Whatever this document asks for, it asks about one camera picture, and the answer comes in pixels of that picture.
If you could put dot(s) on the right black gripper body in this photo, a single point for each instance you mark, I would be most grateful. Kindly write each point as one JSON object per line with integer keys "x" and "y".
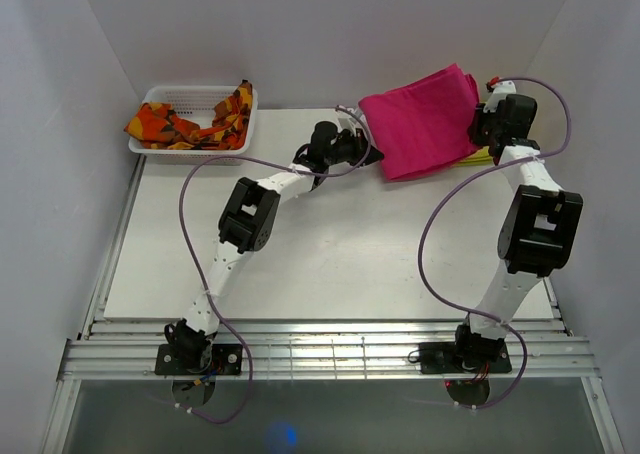
{"x": 487, "y": 124}

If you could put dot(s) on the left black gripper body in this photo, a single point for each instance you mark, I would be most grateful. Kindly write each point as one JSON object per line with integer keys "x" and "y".
{"x": 349, "y": 150}

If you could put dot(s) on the pink trousers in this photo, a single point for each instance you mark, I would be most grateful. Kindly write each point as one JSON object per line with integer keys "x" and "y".
{"x": 422, "y": 128}

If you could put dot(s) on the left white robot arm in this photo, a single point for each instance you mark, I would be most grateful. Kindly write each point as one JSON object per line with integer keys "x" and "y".
{"x": 246, "y": 224}

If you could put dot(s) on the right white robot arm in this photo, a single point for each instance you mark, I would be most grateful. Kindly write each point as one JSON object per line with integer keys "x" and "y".
{"x": 537, "y": 234}

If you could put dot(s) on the folded yellow trousers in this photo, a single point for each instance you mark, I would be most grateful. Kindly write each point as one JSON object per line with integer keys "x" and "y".
{"x": 473, "y": 155}

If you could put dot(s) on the orange patterned trousers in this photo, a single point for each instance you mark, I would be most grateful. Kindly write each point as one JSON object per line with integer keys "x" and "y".
{"x": 200, "y": 129}

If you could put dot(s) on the white plastic basket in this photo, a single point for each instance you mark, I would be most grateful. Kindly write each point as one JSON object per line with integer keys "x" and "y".
{"x": 200, "y": 124}

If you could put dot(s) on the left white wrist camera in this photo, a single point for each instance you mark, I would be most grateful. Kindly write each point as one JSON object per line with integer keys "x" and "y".
{"x": 351, "y": 119}

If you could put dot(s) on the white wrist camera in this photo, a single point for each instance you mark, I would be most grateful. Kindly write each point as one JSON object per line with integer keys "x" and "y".
{"x": 351, "y": 119}
{"x": 498, "y": 89}

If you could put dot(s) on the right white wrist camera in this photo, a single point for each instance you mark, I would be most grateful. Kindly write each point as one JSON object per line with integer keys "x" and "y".
{"x": 498, "y": 89}

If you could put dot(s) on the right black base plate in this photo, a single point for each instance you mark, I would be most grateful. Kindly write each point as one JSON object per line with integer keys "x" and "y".
{"x": 447, "y": 358}

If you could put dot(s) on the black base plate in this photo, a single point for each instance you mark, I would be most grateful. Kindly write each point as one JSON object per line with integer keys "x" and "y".
{"x": 447, "y": 358}
{"x": 217, "y": 359}

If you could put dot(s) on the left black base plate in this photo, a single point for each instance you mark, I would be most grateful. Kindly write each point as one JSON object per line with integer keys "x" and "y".
{"x": 217, "y": 359}

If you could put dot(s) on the aluminium frame rail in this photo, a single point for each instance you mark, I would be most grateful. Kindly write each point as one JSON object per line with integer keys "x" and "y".
{"x": 308, "y": 350}

